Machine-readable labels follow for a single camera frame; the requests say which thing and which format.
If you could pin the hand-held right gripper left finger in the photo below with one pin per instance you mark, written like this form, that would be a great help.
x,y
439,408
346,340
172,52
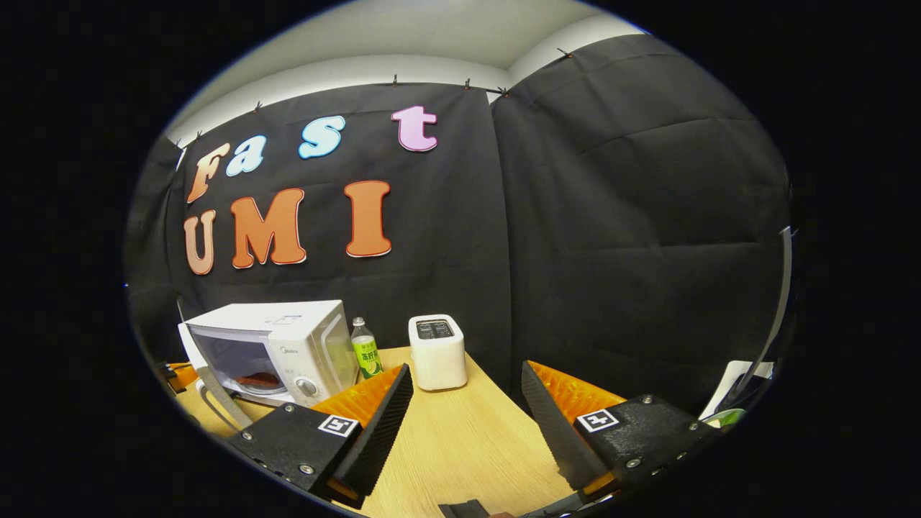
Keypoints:
x,y
381,439

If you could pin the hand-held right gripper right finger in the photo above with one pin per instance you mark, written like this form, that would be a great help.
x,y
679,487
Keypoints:
x,y
550,432

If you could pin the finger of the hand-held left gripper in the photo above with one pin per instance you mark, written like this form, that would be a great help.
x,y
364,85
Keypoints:
x,y
184,375

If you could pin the reddish brown meat slice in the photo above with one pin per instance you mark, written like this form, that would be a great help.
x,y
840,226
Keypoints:
x,y
257,380

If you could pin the white microwave oven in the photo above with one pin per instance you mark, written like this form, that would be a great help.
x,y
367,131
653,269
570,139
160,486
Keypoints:
x,y
288,320

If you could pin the green label drink bottle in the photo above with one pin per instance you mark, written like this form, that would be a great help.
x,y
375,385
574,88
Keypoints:
x,y
366,356

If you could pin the white toaster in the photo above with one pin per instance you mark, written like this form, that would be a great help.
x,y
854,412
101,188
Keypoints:
x,y
437,356

